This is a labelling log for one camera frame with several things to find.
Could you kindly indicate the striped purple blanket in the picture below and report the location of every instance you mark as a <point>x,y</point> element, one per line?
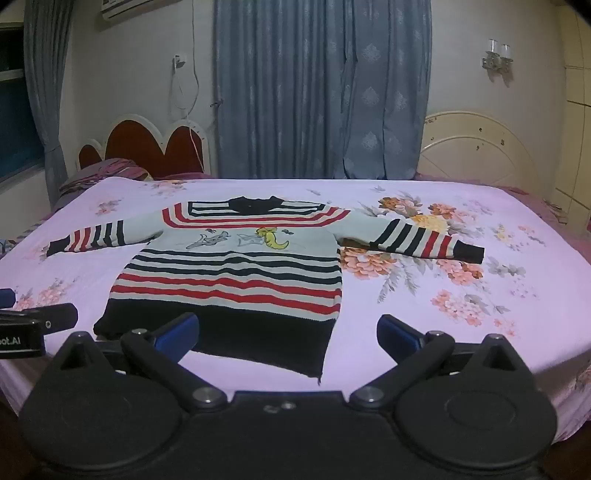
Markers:
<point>111,168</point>

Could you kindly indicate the blue narrow curtain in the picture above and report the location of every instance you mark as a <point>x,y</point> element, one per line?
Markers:
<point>48,92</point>

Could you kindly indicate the cream wardrobe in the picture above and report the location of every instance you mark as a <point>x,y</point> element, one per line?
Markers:
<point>575,115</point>

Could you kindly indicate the red scalloped headboard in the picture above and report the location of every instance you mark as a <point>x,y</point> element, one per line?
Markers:
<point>138,143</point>

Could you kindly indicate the blue patterned curtain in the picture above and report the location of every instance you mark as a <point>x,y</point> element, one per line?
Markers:
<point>300,92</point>

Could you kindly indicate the white air conditioner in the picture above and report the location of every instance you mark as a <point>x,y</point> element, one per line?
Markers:
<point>122,7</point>

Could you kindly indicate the purple pillow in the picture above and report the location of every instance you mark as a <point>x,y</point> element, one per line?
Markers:
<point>189,176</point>

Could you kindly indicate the pink floral bedsheet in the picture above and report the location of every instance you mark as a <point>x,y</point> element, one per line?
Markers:
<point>461,332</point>

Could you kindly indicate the dark window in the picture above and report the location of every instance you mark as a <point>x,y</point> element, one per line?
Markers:
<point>18,115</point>

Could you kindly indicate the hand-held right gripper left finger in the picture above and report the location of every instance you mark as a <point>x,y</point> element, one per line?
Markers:
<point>178,331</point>

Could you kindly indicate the white wall charger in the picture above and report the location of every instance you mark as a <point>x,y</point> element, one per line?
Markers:
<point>179,61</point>

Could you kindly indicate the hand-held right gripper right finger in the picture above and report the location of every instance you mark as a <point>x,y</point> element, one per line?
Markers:
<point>398,336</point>

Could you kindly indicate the cream round headboard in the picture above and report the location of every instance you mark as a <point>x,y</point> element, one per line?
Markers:
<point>461,152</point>

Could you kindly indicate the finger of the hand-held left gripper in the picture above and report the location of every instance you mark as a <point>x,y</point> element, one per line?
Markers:
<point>5,298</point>
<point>60,317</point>

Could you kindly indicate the black garment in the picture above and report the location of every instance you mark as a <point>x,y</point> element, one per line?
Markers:
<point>226,281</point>

